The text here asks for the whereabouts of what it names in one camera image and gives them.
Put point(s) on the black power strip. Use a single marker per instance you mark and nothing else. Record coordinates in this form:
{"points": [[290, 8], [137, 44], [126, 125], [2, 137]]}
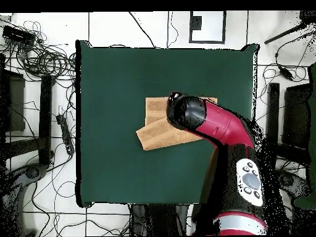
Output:
{"points": [[65, 134]]}

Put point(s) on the grey square frame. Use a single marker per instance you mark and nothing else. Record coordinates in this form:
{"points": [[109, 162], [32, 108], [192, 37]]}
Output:
{"points": [[190, 37]]}

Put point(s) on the black stand base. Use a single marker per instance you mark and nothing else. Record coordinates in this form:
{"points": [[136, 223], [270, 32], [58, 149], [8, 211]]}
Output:
{"points": [[293, 184], [32, 172]]}

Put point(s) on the orange terry towel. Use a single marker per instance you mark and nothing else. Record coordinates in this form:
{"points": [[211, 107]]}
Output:
{"points": [[155, 135]]}

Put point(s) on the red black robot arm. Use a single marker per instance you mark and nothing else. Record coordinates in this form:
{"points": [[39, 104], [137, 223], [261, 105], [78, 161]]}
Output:
{"points": [[222, 126]]}

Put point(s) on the dark box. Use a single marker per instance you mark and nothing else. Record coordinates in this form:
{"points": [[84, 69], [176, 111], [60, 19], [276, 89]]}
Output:
{"points": [[296, 116], [14, 101]]}

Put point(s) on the dark grey square patch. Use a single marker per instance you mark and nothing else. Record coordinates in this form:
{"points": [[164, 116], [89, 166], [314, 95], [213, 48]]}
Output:
{"points": [[196, 23]]}

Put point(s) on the black tripod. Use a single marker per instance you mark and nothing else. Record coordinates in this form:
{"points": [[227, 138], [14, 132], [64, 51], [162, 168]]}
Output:
{"points": [[281, 35]]}

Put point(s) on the black power adapter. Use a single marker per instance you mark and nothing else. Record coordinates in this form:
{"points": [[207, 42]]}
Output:
{"points": [[286, 72]]}

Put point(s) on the dark green table cloth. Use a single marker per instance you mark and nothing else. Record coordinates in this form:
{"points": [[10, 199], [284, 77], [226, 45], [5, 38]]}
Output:
{"points": [[111, 160]]}

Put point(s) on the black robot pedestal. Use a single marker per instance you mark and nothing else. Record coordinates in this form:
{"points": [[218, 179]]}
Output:
{"points": [[138, 219]]}

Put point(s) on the black electronics box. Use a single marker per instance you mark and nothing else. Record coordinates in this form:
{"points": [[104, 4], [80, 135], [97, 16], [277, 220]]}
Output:
{"points": [[17, 35]]}

